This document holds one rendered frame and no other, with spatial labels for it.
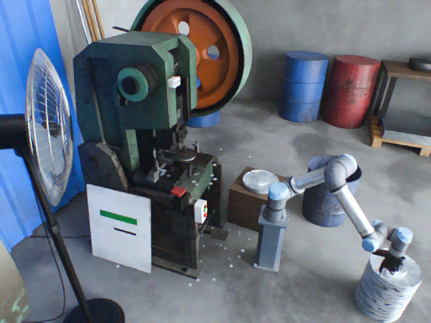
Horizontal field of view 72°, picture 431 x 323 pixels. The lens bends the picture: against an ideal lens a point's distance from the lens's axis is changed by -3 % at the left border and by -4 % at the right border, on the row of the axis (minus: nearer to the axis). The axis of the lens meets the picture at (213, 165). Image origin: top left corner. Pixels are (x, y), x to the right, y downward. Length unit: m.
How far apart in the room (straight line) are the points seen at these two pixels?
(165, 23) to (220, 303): 1.86
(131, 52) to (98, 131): 0.59
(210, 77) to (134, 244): 1.26
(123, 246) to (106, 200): 0.36
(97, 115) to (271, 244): 1.39
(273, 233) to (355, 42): 3.47
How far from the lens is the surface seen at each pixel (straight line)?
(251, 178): 2.50
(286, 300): 2.21
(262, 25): 5.00
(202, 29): 2.09
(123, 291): 2.26
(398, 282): 2.08
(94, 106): 1.97
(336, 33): 4.89
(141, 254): 2.24
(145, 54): 1.64
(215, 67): 2.10
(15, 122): 1.26
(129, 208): 2.09
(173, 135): 1.88
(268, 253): 2.20
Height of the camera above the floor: 1.79
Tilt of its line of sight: 32 degrees down
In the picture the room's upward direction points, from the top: straight up
